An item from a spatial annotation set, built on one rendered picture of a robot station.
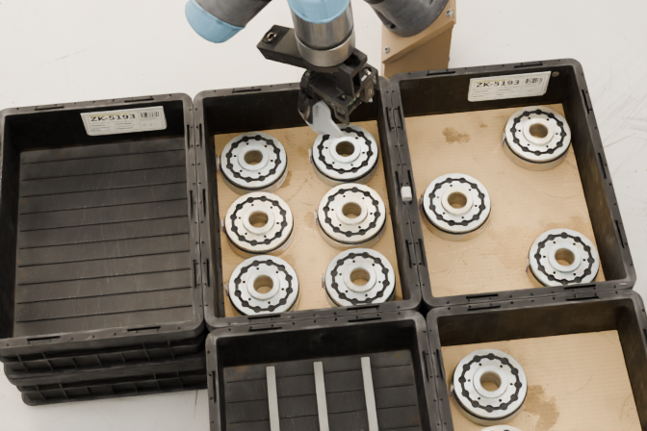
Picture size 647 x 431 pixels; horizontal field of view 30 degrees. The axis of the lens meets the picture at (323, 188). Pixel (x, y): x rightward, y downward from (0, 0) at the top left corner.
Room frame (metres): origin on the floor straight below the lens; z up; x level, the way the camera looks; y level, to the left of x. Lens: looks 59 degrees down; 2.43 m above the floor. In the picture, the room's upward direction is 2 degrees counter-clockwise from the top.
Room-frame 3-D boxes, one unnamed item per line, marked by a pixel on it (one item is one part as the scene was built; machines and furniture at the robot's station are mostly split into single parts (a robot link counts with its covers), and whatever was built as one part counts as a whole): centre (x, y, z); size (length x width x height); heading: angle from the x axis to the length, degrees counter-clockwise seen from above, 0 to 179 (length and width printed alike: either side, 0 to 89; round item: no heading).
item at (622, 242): (0.92, -0.27, 0.92); 0.40 x 0.30 x 0.02; 4
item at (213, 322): (0.90, 0.03, 0.92); 0.40 x 0.30 x 0.02; 4
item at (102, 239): (0.88, 0.33, 0.87); 0.40 x 0.30 x 0.11; 4
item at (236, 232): (0.89, 0.10, 0.86); 0.10 x 0.10 x 0.01
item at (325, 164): (1.01, -0.04, 0.86); 0.10 x 0.10 x 0.01
